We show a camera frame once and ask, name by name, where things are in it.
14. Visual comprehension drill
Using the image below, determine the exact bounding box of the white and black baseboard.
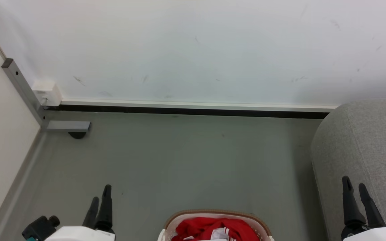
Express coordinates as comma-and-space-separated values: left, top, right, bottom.
44, 98, 338, 119

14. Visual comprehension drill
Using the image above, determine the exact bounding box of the red and white cloth garment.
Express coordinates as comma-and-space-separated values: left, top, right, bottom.
184, 227, 230, 241

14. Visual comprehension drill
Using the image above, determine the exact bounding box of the grey fabric sofa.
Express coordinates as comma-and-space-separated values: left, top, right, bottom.
310, 98, 386, 241

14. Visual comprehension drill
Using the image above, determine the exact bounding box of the white wall socket box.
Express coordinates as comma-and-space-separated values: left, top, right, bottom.
32, 81, 62, 107

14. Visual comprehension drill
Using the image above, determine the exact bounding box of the grey metal frame bar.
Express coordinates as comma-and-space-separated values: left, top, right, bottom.
1, 58, 91, 132

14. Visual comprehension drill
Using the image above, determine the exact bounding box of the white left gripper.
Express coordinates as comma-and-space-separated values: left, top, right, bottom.
45, 184, 116, 241

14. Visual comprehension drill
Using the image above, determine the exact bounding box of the white laundry basket brown rim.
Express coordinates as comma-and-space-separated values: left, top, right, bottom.
157, 210, 275, 241

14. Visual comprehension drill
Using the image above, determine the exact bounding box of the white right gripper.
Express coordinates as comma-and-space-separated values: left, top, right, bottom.
341, 176, 386, 241

